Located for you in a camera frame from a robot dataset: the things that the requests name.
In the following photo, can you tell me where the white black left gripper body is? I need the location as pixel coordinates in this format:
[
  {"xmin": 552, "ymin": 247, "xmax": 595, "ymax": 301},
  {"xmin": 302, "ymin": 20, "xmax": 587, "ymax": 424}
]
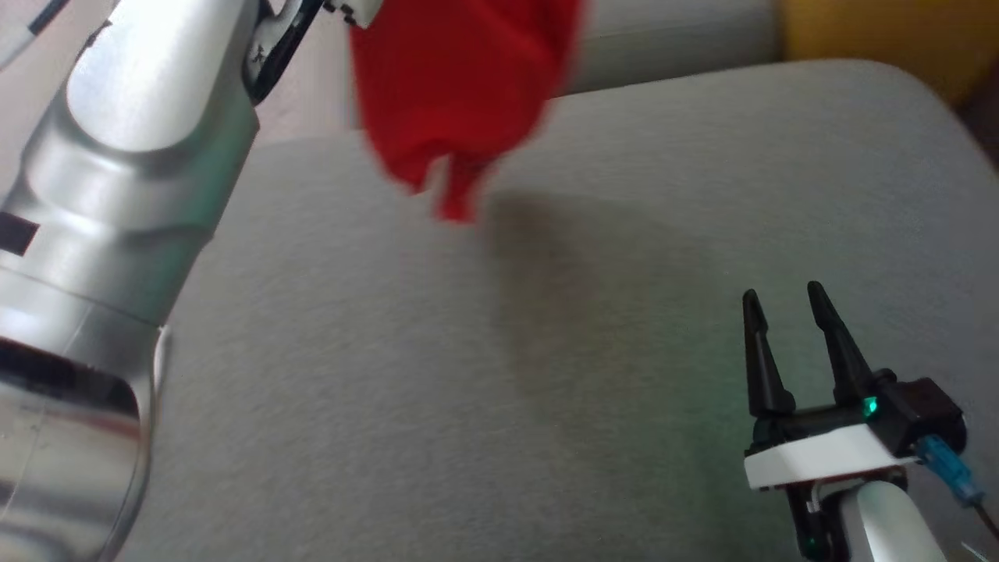
[{"xmin": 324, "ymin": 0, "xmax": 385, "ymax": 30}]

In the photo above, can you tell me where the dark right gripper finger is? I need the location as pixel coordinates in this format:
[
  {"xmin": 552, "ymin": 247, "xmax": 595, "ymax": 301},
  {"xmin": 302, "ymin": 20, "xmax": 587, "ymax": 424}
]
[
  {"xmin": 806, "ymin": 281, "xmax": 876, "ymax": 407},
  {"xmin": 741, "ymin": 289, "xmax": 798, "ymax": 419}
]

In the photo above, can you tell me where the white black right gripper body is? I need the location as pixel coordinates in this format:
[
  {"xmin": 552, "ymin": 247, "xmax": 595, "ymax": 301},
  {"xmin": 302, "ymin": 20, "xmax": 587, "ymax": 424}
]
[{"xmin": 743, "ymin": 397, "xmax": 923, "ymax": 493}]

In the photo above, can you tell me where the red garment with white band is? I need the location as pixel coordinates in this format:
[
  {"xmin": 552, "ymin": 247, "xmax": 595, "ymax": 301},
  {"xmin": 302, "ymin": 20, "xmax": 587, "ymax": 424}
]
[{"xmin": 347, "ymin": 0, "xmax": 586, "ymax": 225}]

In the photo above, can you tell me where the yellow sofa backrest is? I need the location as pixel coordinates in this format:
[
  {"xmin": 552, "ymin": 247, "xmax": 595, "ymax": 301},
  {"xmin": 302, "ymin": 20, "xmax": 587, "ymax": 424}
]
[{"xmin": 780, "ymin": 0, "xmax": 999, "ymax": 108}]

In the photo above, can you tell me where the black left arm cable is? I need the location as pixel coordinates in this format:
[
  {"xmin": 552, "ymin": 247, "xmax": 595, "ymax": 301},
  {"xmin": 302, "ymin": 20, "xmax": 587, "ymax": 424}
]
[{"xmin": 242, "ymin": 0, "xmax": 325, "ymax": 106}]

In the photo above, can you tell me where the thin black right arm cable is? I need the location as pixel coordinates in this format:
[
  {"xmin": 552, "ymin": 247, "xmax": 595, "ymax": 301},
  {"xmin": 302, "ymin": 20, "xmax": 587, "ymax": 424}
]
[{"xmin": 972, "ymin": 498, "xmax": 999, "ymax": 547}]

